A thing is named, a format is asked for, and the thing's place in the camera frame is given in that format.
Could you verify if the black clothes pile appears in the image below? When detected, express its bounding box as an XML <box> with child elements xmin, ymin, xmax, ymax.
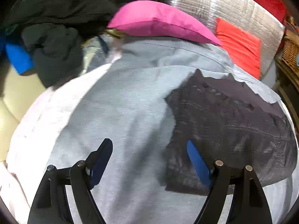
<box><xmin>3</xmin><ymin>0</ymin><xmax>118</xmax><ymax>88</ymax></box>

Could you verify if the white bed sheet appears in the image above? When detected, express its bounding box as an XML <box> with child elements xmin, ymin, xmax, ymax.
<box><xmin>1</xmin><ymin>63</ymin><xmax>111</xmax><ymax>223</ymax></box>

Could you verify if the light blue bed blanket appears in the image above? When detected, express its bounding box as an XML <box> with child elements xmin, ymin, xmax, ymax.
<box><xmin>5</xmin><ymin>34</ymin><xmax>299</xmax><ymax>224</ymax></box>

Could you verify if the wooden shelf unit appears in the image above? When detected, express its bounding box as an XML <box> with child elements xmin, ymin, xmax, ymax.
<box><xmin>272</xmin><ymin>57</ymin><xmax>299</xmax><ymax>131</ymax></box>

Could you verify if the red cushion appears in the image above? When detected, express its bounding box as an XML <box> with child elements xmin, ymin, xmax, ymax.
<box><xmin>216</xmin><ymin>18</ymin><xmax>261</xmax><ymax>79</ymax></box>

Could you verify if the wicker basket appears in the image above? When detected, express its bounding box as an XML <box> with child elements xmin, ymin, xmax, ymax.
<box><xmin>282</xmin><ymin>36</ymin><xmax>299</xmax><ymax>77</ymax></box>

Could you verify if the silver quilted headboard mat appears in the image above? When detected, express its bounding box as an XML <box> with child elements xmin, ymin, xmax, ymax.
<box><xmin>167</xmin><ymin>0</ymin><xmax>285</xmax><ymax>77</ymax></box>

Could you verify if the pink pillow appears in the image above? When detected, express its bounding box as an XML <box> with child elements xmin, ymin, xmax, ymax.
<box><xmin>107</xmin><ymin>1</ymin><xmax>222</xmax><ymax>46</ymax></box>

